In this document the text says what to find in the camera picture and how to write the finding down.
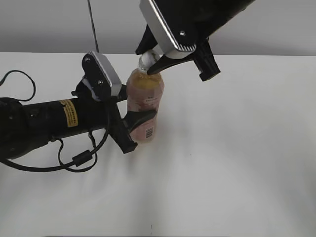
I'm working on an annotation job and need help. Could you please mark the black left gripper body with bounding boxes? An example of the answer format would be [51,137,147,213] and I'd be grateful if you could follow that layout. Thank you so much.
[72,82,137,154]

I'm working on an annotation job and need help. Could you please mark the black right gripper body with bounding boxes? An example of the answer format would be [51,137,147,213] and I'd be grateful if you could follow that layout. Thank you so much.
[193,0,247,81]

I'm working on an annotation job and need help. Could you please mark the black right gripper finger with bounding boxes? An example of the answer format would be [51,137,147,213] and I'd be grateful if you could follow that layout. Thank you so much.
[147,55,193,75]
[135,25,158,55]

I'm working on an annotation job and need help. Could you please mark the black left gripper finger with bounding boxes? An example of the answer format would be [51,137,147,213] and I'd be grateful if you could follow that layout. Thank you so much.
[123,110,157,131]
[117,84,127,101]

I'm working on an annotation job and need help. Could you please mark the white bottle cap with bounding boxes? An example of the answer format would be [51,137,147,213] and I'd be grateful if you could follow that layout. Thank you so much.
[138,49,160,73]

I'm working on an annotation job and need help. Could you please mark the pink labelled tea bottle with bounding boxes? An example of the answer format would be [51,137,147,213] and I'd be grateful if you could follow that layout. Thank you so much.
[126,67,164,142]

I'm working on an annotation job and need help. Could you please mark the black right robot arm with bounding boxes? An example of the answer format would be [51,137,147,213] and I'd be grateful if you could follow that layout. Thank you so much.
[136,0,253,81]

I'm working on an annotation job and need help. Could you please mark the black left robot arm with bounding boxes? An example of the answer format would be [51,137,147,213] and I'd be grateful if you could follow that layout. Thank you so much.
[0,83,157,159]

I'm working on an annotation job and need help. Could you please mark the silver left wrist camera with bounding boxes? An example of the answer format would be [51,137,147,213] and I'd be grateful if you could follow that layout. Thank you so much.
[81,51,122,102]

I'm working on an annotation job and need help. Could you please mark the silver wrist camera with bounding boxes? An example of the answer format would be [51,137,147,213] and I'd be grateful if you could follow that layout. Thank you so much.
[81,51,122,102]
[139,0,203,59]

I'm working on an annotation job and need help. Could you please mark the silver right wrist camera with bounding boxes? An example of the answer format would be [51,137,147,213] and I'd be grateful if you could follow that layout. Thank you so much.
[139,0,203,59]

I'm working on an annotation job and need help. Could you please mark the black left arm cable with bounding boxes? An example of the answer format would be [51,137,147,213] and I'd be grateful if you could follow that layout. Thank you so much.
[0,70,111,173]

